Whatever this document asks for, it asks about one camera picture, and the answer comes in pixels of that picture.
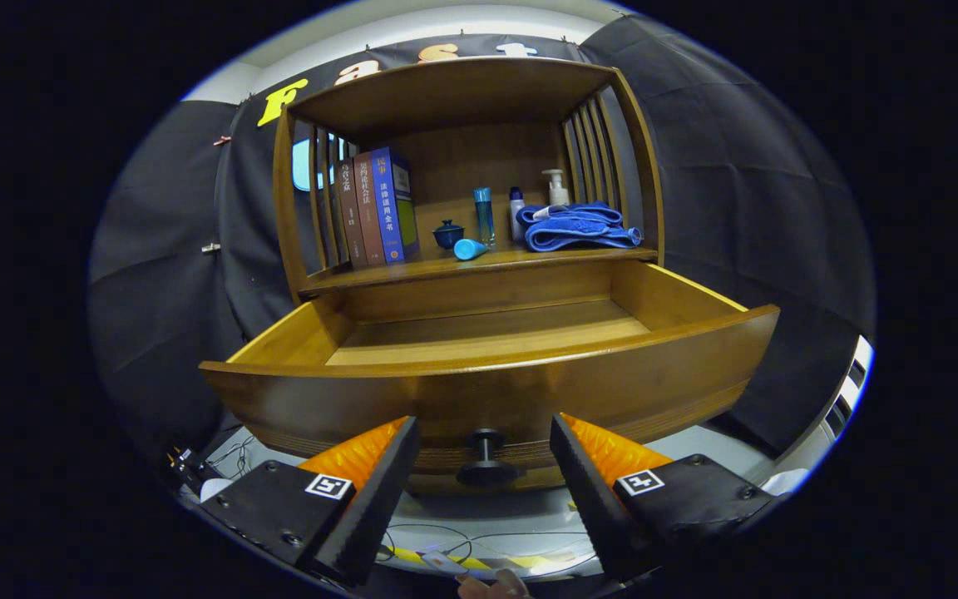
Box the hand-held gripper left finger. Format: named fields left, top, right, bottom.
left=200, top=416, right=422, bottom=587

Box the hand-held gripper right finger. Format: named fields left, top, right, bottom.
left=550, top=413, right=779, bottom=581

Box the wooden drawer with black knob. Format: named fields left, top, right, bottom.
left=199, top=260, right=781, bottom=496

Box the wooden countertop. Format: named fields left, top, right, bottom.
left=300, top=245, right=659, bottom=296

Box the wooden cabinet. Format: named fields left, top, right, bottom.
left=273, top=57, right=667, bottom=498

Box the blue towel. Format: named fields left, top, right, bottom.
left=516, top=200, right=643, bottom=253

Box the white slotted appliance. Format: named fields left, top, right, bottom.
left=816, top=337, right=875, bottom=442

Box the reddish brown book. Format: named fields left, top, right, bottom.
left=353, top=152, right=387, bottom=267

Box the tall teal glass bottle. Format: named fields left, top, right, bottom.
left=473, top=186, right=496, bottom=247

